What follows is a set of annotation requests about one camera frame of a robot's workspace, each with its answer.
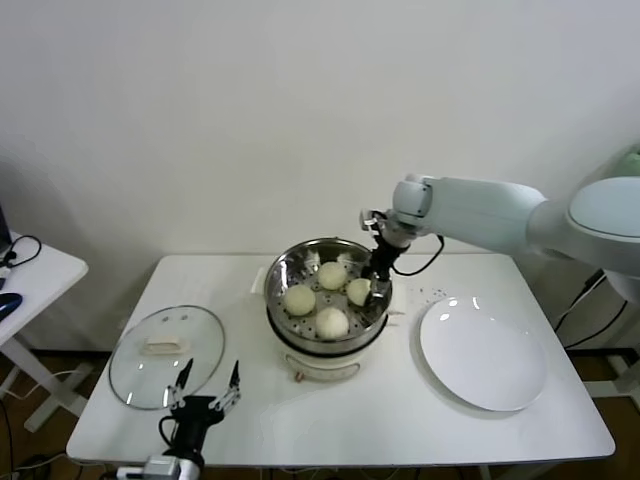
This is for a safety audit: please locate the blue computer mouse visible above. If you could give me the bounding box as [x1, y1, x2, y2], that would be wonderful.
[0, 293, 25, 321]

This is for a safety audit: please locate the white electric cooker base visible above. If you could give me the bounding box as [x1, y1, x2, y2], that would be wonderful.
[267, 307, 404, 385]

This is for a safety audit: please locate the steel perforated steamer basket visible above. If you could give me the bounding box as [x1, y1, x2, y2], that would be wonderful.
[249, 238, 410, 351]

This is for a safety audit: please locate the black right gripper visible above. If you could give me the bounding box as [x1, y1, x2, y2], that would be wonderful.
[359, 238, 404, 307]

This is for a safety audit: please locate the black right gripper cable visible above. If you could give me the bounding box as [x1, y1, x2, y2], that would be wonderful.
[391, 233, 445, 276]

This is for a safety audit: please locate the white steamed baozi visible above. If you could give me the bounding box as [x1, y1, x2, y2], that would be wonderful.
[314, 307, 350, 342]
[283, 284, 318, 318]
[346, 278, 374, 307]
[317, 261, 349, 292]

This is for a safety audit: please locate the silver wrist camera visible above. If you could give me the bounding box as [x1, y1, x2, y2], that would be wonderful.
[358, 208, 385, 232]
[144, 455, 184, 480]

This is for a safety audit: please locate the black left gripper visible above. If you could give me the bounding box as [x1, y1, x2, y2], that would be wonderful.
[163, 356, 244, 465]

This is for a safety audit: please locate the black power cable with adapter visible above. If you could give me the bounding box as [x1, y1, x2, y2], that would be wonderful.
[554, 269, 629, 351]

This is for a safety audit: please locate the glass pot lid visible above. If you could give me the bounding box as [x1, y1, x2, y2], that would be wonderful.
[108, 304, 226, 411]

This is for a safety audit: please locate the white side table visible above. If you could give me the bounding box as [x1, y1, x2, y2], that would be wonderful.
[0, 230, 90, 434]

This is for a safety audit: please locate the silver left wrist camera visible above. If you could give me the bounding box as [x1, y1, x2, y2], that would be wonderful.
[144, 455, 184, 480]

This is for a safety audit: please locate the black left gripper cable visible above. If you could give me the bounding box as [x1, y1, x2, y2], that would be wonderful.
[158, 417, 182, 450]

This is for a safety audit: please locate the dark laptop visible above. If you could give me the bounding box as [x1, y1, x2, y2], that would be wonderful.
[0, 202, 14, 256]

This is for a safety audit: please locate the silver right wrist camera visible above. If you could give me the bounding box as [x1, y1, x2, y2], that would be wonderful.
[358, 208, 385, 232]

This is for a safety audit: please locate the black headset cable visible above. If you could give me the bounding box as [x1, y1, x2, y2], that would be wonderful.
[0, 235, 44, 274]

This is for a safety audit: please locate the pale green box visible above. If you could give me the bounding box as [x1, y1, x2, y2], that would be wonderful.
[612, 143, 640, 180]

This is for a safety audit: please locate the white round plate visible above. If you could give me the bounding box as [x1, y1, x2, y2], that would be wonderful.
[418, 295, 549, 414]

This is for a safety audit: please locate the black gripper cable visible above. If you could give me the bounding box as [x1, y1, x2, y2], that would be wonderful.
[158, 417, 182, 450]
[391, 233, 445, 276]

